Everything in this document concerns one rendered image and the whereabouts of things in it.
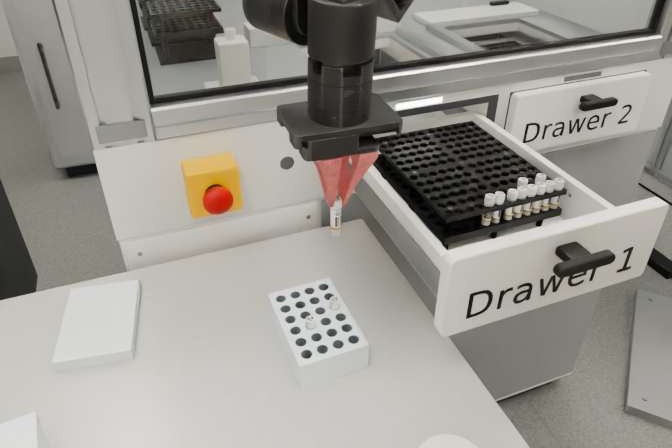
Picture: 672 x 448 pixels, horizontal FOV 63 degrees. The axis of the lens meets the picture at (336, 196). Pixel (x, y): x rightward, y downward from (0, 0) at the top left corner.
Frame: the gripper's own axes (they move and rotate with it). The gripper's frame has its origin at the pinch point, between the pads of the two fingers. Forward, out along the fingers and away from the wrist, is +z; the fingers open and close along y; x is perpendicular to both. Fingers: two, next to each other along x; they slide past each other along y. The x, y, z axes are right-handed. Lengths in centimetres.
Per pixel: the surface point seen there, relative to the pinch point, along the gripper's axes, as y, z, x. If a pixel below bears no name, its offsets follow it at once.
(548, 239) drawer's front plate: -21.3, 5.0, 7.7
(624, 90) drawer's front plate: -63, 7, -25
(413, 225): -11.2, 8.7, -3.1
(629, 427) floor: -87, 97, -9
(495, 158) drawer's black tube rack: -28.9, 7.9, -12.7
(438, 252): -11.4, 8.3, 2.6
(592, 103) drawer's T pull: -53, 7, -21
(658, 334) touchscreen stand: -116, 93, -29
